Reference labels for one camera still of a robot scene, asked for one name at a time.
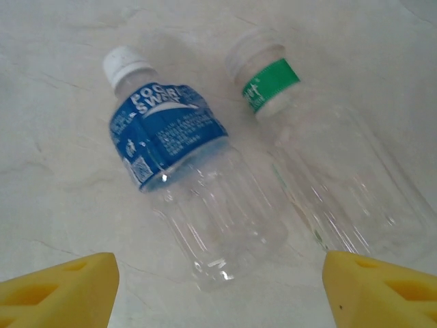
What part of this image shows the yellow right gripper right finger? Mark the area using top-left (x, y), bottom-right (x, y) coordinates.
top-left (322, 249), bottom-right (437, 328)

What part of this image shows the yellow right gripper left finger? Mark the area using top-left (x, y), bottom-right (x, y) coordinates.
top-left (0, 251), bottom-right (120, 328)

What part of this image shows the blue label bottle white cap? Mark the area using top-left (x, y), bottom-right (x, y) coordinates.
top-left (102, 44), bottom-right (290, 294)

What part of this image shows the clear bottle green neck label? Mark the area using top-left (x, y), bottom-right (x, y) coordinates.
top-left (224, 29), bottom-right (434, 264)

